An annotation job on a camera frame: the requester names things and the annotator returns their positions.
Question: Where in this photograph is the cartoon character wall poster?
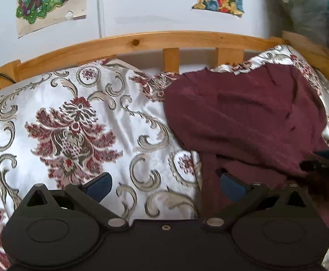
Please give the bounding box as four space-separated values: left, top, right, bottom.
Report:
16 0 87 39

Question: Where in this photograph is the floral satin bedspread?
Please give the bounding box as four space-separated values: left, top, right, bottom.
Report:
0 44 329 271

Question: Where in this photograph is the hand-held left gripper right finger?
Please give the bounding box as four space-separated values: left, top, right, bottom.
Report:
202 169 313 231

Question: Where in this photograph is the plastic-wrapped bedding bundle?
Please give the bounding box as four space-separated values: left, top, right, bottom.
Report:
268 0 329 55

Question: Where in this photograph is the brown fuzzy cloth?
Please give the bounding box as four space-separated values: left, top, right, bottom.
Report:
302 175 329 208

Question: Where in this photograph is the white wall pipe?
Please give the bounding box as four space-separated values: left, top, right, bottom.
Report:
95 0 106 39

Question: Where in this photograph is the wooden bed frame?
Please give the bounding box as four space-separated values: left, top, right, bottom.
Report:
0 31 329 105

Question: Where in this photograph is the maroon knit garment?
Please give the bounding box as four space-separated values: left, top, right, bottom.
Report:
163 63 329 242

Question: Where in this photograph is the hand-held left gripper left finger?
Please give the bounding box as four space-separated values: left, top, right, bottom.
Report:
19 172 128 230

